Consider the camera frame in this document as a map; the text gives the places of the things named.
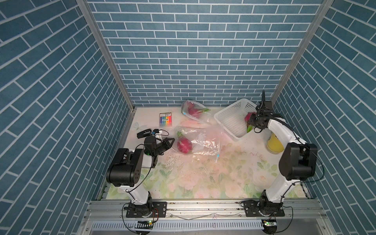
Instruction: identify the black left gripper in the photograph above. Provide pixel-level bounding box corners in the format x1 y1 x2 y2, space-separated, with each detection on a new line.
152 137 174 157

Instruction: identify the pink dragon fruit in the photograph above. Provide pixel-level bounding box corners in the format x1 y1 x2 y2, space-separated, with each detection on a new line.
244 112 256 133
177 131 193 154

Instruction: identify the clear zip-top bag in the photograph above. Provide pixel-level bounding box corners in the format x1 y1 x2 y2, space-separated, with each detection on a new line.
172 125 223 159

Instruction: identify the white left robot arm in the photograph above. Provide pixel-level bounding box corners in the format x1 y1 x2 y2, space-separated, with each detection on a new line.
106 136 175 220

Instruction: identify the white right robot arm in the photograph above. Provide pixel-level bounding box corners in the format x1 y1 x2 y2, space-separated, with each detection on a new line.
245 91 317 217

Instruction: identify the back zip bag with dragonfruit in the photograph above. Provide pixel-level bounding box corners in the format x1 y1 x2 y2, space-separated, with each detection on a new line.
181 100 211 123

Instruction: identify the black stapler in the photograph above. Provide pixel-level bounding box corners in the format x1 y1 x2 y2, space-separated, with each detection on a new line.
137 129 152 139

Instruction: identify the white plastic basket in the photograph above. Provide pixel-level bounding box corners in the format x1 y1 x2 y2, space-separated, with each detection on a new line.
214 99 257 141

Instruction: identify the yellow pen cup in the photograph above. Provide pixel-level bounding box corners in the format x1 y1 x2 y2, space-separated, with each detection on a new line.
266 133 285 154

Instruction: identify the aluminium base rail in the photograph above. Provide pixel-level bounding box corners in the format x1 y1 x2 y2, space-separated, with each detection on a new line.
78 198 335 235

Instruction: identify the right corner aluminium post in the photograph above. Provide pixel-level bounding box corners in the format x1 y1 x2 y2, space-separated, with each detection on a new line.
271 0 334 106

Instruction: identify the corner aluminium post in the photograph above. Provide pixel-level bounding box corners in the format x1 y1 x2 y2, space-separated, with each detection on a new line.
271 0 334 106
76 0 135 112

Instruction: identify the left corner aluminium post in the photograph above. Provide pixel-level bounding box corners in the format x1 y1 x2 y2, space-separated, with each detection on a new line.
76 0 135 112

